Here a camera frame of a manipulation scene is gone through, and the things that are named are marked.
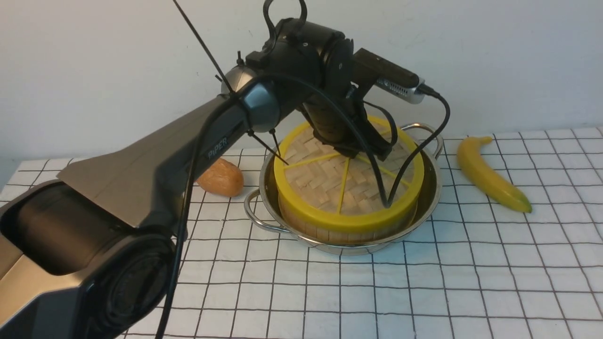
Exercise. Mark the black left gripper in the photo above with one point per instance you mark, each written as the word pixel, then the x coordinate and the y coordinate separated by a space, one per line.
pixel 330 128

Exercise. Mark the brown potato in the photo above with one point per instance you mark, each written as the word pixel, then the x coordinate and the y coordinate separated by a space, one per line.
pixel 222 178

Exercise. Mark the yellow banana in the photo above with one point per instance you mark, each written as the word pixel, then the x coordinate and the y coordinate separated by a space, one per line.
pixel 485 178

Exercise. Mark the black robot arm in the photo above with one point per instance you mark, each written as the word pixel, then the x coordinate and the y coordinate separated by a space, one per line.
pixel 92 252

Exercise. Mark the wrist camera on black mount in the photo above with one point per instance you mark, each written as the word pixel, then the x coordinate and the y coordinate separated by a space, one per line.
pixel 386 77

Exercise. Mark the stainless steel pot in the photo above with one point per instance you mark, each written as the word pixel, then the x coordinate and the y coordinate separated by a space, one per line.
pixel 261 206

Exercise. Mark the bamboo steamer basket yellow rim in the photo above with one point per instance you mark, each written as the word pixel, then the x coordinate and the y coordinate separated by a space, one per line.
pixel 348 217

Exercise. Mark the woven bamboo steamer lid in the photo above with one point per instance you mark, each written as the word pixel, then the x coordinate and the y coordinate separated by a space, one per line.
pixel 313 170

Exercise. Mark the white checkered tablecloth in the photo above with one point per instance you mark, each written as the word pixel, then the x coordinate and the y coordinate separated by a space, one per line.
pixel 472 270

